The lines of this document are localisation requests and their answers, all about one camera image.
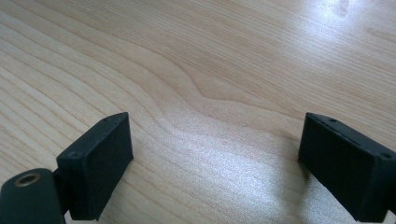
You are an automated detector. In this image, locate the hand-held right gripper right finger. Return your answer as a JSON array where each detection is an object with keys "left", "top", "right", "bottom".
[{"left": 297, "top": 112, "right": 396, "bottom": 224}]

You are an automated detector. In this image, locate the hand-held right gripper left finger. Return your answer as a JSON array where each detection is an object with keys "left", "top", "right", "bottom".
[{"left": 56, "top": 111, "right": 134, "bottom": 221}]

